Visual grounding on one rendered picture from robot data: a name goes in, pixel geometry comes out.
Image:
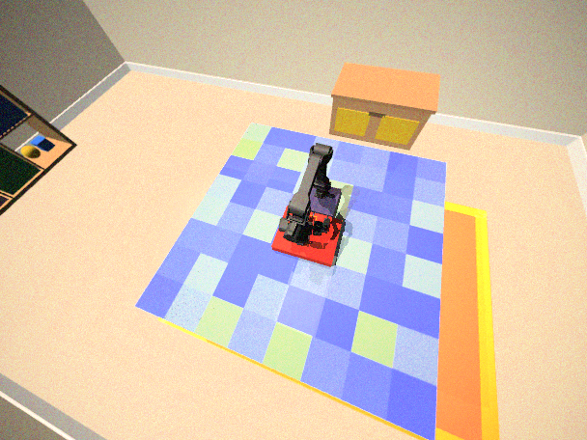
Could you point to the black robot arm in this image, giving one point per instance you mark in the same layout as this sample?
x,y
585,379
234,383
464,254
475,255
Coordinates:
x,y
299,205

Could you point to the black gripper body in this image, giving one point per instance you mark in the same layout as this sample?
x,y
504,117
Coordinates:
x,y
317,228

